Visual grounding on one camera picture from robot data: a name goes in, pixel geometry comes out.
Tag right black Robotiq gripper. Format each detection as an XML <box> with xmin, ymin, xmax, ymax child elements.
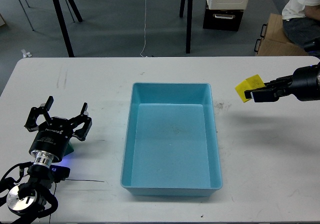
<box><xmin>244</xmin><ymin>63</ymin><xmax>320</xmax><ymax>103</ymax></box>

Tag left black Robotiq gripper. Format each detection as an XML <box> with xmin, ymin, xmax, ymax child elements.
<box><xmin>24</xmin><ymin>96</ymin><xmax>92</xmax><ymax>163</ymax></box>

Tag yellow block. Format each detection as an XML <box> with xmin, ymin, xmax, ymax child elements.
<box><xmin>235</xmin><ymin>74</ymin><xmax>266</xmax><ymax>103</ymax></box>

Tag green block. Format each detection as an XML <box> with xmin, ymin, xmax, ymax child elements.
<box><xmin>64</xmin><ymin>142</ymin><xmax>74</xmax><ymax>156</ymax></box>

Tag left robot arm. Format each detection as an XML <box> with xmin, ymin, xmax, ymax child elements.
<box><xmin>0</xmin><ymin>96</ymin><xmax>92</xmax><ymax>224</ymax></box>

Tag seated person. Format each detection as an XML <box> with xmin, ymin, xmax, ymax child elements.
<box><xmin>282</xmin><ymin>0</ymin><xmax>320</xmax><ymax>48</ymax></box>

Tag left black tripod stand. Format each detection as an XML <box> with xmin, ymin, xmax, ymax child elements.
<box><xmin>48</xmin><ymin>0</ymin><xmax>84</xmax><ymax>58</ymax></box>

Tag black tripod stand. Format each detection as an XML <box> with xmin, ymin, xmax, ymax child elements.
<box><xmin>179</xmin><ymin>0</ymin><xmax>193</xmax><ymax>54</ymax></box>
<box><xmin>48</xmin><ymin>0</ymin><xmax>84</xmax><ymax>58</ymax></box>

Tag grey metal chair legs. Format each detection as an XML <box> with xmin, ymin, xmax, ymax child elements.
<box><xmin>9</xmin><ymin>0</ymin><xmax>77</xmax><ymax>32</ymax></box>

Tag blue plastic bin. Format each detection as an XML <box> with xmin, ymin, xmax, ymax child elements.
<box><xmin>120</xmin><ymin>82</ymin><xmax>223</xmax><ymax>197</ymax></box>

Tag right black tripod stand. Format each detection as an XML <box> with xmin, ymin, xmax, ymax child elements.
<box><xmin>179</xmin><ymin>0</ymin><xmax>193</xmax><ymax>54</ymax></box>

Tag cardboard box with handles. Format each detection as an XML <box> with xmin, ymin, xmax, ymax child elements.
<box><xmin>254</xmin><ymin>13</ymin><xmax>308</xmax><ymax>57</ymax></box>

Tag thin black wire on table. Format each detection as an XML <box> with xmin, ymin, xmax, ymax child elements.
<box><xmin>66</xmin><ymin>179</ymin><xmax>105</xmax><ymax>183</ymax></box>

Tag white cable on floor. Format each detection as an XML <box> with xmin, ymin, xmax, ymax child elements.
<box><xmin>139</xmin><ymin>0</ymin><xmax>152</xmax><ymax>58</ymax></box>

